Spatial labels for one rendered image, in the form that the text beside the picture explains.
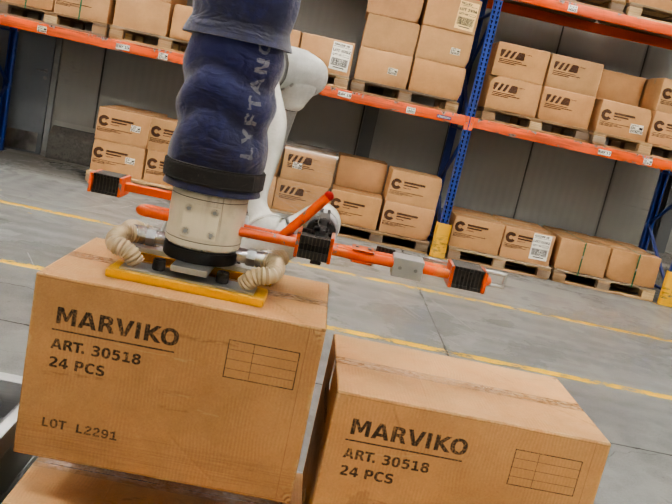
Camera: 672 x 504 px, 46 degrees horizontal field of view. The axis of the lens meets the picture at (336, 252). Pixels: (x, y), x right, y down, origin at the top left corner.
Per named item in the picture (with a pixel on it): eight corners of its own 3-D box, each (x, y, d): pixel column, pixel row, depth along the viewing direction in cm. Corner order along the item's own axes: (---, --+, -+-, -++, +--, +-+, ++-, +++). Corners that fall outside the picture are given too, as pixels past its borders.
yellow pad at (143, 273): (103, 276, 168) (107, 253, 167) (117, 266, 178) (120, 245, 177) (262, 308, 169) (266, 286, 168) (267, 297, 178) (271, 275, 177)
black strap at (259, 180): (150, 176, 167) (153, 157, 166) (175, 166, 190) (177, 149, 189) (256, 198, 167) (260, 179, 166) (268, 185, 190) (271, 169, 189)
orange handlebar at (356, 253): (84, 208, 177) (86, 192, 176) (122, 192, 206) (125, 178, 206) (491, 292, 178) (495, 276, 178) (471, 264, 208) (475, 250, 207)
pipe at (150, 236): (109, 258, 169) (113, 232, 168) (140, 237, 194) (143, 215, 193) (266, 290, 170) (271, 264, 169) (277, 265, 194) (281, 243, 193)
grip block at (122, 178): (86, 191, 201) (89, 171, 200) (97, 187, 209) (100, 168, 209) (119, 198, 201) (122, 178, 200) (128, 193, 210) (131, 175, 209)
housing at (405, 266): (390, 276, 178) (394, 256, 177) (388, 269, 185) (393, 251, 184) (420, 282, 178) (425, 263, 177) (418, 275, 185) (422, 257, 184)
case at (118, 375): (12, 452, 169) (35, 271, 161) (73, 384, 208) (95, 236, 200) (290, 504, 171) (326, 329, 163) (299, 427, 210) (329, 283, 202)
